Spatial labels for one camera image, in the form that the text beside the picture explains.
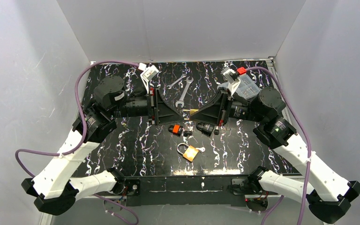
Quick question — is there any orange black padlock with keys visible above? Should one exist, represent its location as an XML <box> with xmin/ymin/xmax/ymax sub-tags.
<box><xmin>168</xmin><ymin>124</ymin><xmax>193</xmax><ymax>137</ymax></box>

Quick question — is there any black Kaijing padlock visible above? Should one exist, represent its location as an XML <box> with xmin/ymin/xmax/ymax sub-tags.
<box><xmin>196</xmin><ymin>122</ymin><xmax>216</xmax><ymax>137</ymax></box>

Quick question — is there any black key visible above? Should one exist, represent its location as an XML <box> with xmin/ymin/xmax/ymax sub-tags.
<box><xmin>213</xmin><ymin>126</ymin><xmax>220</xmax><ymax>135</ymax></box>

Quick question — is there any large brass padlock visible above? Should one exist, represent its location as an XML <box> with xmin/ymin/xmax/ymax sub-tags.
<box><xmin>176</xmin><ymin>143</ymin><xmax>205</xmax><ymax>162</ymax></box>

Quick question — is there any small brass padlock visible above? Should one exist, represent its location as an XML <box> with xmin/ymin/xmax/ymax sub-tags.
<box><xmin>181</xmin><ymin>109</ymin><xmax>199</xmax><ymax>120</ymax></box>

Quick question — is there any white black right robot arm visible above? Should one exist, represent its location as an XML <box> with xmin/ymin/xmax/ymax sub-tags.
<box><xmin>190</xmin><ymin>88</ymin><xmax>360</xmax><ymax>224</ymax></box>

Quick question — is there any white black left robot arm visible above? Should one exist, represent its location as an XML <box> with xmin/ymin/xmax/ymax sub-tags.
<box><xmin>22</xmin><ymin>76</ymin><xmax>183</xmax><ymax>216</ymax></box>

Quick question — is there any large silver wrench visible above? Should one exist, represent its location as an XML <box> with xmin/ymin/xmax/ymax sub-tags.
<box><xmin>175</xmin><ymin>77</ymin><xmax>194</xmax><ymax>108</ymax></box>

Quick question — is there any clear plastic screw box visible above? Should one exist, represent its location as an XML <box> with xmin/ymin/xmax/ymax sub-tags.
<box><xmin>217</xmin><ymin>74</ymin><xmax>260</xmax><ymax>102</ymax></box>

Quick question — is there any small silver wrench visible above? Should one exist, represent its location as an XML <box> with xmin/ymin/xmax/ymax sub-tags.
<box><xmin>166</xmin><ymin>74</ymin><xmax>187</xmax><ymax>89</ymax></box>

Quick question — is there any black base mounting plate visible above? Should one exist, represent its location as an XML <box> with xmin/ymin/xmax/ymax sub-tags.
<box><xmin>94</xmin><ymin>175</ymin><xmax>270</xmax><ymax>207</ymax></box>

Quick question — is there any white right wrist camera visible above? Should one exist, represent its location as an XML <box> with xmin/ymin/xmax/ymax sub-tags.
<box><xmin>221</xmin><ymin>67</ymin><xmax>247</xmax><ymax>96</ymax></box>

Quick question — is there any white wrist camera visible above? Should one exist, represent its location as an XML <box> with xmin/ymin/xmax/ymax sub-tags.
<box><xmin>221</xmin><ymin>67</ymin><xmax>247</xmax><ymax>96</ymax></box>
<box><xmin>138</xmin><ymin>63</ymin><xmax>159</xmax><ymax>91</ymax></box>

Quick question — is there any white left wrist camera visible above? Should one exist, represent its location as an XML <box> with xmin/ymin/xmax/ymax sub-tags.
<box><xmin>138</xmin><ymin>63</ymin><xmax>159</xmax><ymax>91</ymax></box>

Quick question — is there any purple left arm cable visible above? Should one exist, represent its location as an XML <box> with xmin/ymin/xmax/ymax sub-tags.
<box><xmin>15</xmin><ymin>60</ymin><xmax>140</xmax><ymax>225</ymax></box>

